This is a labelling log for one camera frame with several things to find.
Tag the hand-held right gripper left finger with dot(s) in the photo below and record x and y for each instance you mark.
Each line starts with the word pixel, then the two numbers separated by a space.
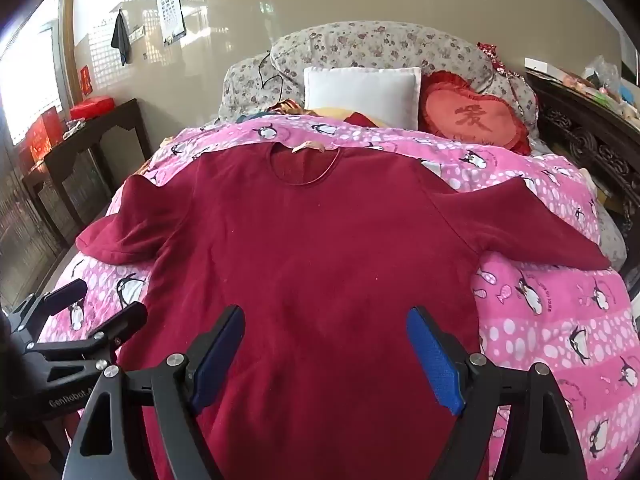
pixel 215 355

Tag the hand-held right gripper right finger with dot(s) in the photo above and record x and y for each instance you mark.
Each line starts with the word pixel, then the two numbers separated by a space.
pixel 432 360

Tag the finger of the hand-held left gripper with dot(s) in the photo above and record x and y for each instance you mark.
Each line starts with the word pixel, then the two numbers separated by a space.
pixel 65 292
pixel 120 320

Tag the dark red sweater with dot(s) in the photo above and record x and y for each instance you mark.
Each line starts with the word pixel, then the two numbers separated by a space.
pixel 310 240

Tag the pink penguin print blanket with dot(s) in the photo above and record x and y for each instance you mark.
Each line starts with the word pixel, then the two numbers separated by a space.
pixel 540 320

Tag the tall red gift box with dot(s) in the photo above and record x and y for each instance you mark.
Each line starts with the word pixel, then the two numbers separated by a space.
pixel 42 132

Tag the dark wooden table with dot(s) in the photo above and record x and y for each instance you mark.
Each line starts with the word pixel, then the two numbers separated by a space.
pixel 100 130

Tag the flat red box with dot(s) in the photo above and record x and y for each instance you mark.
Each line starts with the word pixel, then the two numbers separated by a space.
pixel 92 106

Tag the window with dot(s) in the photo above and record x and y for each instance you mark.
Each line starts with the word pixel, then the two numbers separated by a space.
pixel 30 80

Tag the red heart-shaped cushion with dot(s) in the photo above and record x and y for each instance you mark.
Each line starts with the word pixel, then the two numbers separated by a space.
pixel 470 120

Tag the small dark red cloth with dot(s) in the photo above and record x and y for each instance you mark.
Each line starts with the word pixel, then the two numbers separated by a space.
pixel 361 119

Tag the multicoloured patterned cloth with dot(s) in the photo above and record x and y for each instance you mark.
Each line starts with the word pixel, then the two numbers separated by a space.
pixel 287 108

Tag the dark hanging cloth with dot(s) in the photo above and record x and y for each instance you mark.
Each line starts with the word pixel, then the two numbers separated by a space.
pixel 121 37

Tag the carved dark wooden cabinet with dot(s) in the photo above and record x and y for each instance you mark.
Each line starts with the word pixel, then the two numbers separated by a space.
pixel 575 135

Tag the yellow cloth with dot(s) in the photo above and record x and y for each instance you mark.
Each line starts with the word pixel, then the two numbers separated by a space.
pixel 332 112

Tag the white pillow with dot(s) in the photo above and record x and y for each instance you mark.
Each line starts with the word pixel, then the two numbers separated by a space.
pixel 360 90

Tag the red floral cloth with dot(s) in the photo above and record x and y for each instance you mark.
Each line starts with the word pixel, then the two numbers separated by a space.
pixel 497 60

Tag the white flat box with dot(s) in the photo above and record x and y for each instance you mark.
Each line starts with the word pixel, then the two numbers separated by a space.
pixel 544 65

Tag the clear plastic bag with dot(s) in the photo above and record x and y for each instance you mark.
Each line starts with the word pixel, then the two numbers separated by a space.
pixel 600 72

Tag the red paper wall sticker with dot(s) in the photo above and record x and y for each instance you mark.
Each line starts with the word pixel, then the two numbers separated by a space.
pixel 85 80

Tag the eye chart wall poster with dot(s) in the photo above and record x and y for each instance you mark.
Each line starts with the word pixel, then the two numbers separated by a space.
pixel 170 10

